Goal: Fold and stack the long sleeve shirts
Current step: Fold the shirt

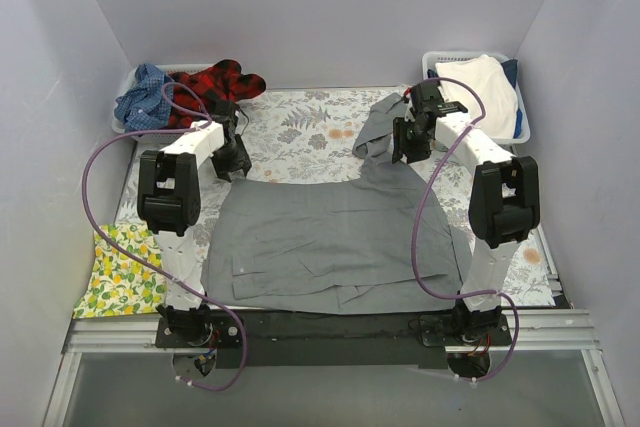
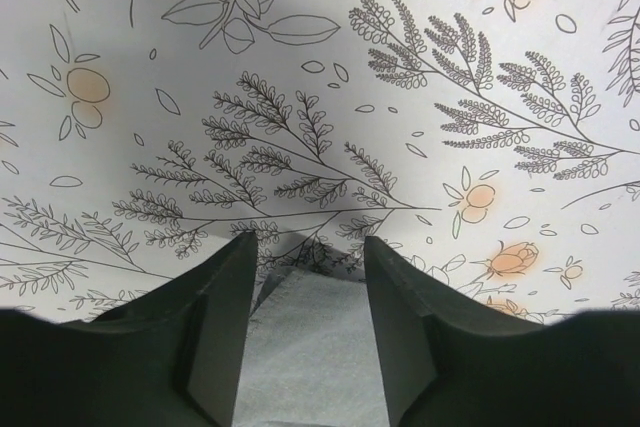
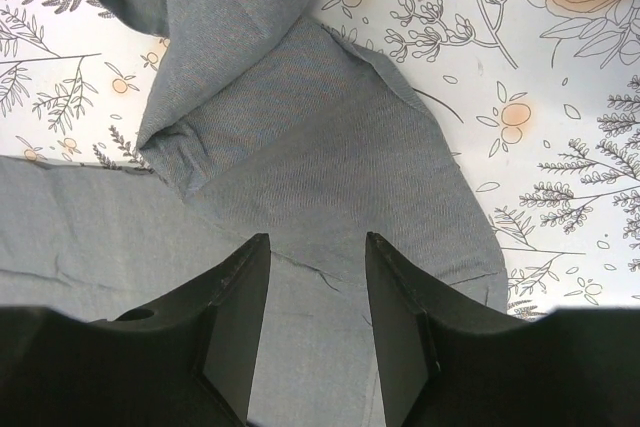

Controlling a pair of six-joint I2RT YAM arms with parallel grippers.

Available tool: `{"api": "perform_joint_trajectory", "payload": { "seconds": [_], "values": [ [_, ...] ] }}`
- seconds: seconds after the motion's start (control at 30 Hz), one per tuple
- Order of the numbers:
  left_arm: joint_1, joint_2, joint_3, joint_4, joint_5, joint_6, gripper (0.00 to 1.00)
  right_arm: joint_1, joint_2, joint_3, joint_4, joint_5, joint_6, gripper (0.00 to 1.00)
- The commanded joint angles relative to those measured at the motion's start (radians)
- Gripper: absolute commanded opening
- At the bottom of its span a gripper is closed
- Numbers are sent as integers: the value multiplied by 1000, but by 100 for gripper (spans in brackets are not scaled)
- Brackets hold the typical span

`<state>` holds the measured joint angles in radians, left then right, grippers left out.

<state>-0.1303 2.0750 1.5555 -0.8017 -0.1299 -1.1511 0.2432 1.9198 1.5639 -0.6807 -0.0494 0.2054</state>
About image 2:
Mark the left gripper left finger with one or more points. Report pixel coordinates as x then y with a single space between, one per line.
172 357

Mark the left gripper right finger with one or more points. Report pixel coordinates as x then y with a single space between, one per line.
447 360

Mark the grey long sleeve shirt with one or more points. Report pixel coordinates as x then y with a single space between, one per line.
311 358

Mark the floral patterned table mat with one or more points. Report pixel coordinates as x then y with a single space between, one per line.
493 143

